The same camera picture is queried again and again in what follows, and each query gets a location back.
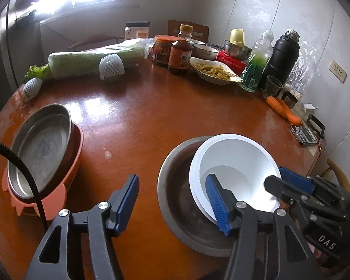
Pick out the wooden chair orange backrest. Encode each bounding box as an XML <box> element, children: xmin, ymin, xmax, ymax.
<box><xmin>167</xmin><ymin>20</ymin><xmax>210</xmax><ymax>45</ymax></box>

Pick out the orange plastic plate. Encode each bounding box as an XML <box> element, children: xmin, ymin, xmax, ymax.
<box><xmin>1</xmin><ymin>122</ymin><xmax>84</xmax><ymax>221</ymax></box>

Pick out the red tissue box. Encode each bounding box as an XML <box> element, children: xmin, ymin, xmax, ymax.
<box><xmin>216</xmin><ymin>50</ymin><xmax>248</xmax><ymax>69</ymax></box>

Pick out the clear plastic cup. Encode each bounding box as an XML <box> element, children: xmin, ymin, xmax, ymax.
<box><xmin>262</xmin><ymin>75</ymin><xmax>284</xmax><ymax>99</ymax></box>

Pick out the wall socket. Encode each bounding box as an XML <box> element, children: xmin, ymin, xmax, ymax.
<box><xmin>329</xmin><ymin>60</ymin><xmax>348</xmax><ymax>83</ymax></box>

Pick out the white dish of food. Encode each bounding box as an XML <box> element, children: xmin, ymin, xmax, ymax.
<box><xmin>189</xmin><ymin>57</ymin><xmax>244</xmax><ymax>86</ymax></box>

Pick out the sauce bottle orange cap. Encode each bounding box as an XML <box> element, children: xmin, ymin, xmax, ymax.
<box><xmin>168</xmin><ymin>24</ymin><xmax>194</xmax><ymax>75</ymax></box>

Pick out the carrot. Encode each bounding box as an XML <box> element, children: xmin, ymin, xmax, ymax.
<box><xmin>266</xmin><ymin>96</ymin><xmax>302</xmax><ymax>126</ymax></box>
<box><xmin>277</xmin><ymin>98</ymin><xmax>292</xmax><ymax>113</ymax></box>

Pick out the foam net wrapped fruit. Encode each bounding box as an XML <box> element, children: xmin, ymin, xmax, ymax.
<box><xmin>99</xmin><ymin>53</ymin><xmax>125</xmax><ymax>81</ymax></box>
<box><xmin>23</xmin><ymin>78</ymin><xmax>43</xmax><ymax>102</ymax></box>

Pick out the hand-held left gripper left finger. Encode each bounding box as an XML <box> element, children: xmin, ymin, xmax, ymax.
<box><xmin>23</xmin><ymin>174</ymin><xmax>140</xmax><ymax>280</ymax></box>

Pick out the sauce jar red lid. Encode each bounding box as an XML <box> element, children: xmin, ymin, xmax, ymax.
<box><xmin>152</xmin><ymin>35</ymin><xmax>176</xmax><ymax>66</ymax></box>

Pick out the steel cup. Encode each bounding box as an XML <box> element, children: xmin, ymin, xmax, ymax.
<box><xmin>281</xmin><ymin>91</ymin><xmax>298</xmax><ymax>110</ymax></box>

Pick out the steel mixing bowl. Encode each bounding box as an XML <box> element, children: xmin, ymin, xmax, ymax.
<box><xmin>224</xmin><ymin>40</ymin><xmax>251</xmax><ymax>60</ymax></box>

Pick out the black thermos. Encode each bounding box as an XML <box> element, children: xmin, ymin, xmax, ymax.
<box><xmin>258</xmin><ymin>29</ymin><xmax>300</xmax><ymax>91</ymax></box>

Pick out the black cable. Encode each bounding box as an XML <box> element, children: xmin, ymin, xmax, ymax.
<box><xmin>0</xmin><ymin>136</ymin><xmax>49</xmax><ymax>231</ymax></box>

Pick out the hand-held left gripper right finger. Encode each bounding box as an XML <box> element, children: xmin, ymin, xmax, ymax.
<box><xmin>205</xmin><ymin>173</ymin><xmax>317</xmax><ymax>280</ymax></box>

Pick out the clear plastic bag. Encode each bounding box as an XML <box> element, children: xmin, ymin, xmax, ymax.
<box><xmin>289</xmin><ymin>42</ymin><xmax>321</xmax><ymax>94</ymax></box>

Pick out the green dish soap bottle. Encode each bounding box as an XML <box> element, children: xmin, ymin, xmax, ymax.
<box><xmin>240</xmin><ymin>30</ymin><xmax>274</xmax><ymax>92</ymax></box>

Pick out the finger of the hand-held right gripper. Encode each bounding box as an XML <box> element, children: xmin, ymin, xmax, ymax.
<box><xmin>264</xmin><ymin>175</ymin><xmax>348</xmax><ymax>222</ymax></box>
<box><xmin>279</xmin><ymin>166</ymin><xmax>350</xmax><ymax>208</ymax></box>

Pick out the green leafy lettuce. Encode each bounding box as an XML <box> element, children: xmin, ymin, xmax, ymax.
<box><xmin>23</xmin><ymin>64</ymin><xmax>52</xmax><ymax>84</ymax></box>

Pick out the curved wooden armchair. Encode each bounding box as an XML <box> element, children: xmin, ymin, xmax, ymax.
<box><xmin>68</xmin><ymin>33</ymin><xmax>124</xmax><ymax>50</ymax></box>

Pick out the large steel bowl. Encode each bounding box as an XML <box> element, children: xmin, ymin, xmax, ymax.
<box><xmin>157</xmin><ymin>136</ymin><xmax>280</xmax><ymax>258</ymax></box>

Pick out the grey refrigerator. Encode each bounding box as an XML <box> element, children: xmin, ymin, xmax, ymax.
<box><xmin>0</xmin><ymin>0</ymin><xmax>44</xmax><ymax>85</ymax></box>

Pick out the bagged celery bunch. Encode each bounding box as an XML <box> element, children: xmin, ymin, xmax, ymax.
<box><xmin>48</xmin><ymin>38</ymin><xmax>152</xmax><ymax>80</ymax></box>

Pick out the round steel plate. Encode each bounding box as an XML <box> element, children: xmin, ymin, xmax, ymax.
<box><xmin>6</xmin><ymin>103</ymin><xmax>74</xmax><ymax>199</ymax></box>

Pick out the glass jar black lid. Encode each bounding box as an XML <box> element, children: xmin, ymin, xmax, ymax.
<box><xmin>124</xmin><ymin>21</ymin><xmax>150</xmax><ymax>40</ymax></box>

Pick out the light wooden chair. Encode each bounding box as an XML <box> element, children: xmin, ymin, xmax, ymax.
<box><xmin>325</xmin><ymin>158</ymin><xmax>350</xmax><ymax>194</ymax></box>

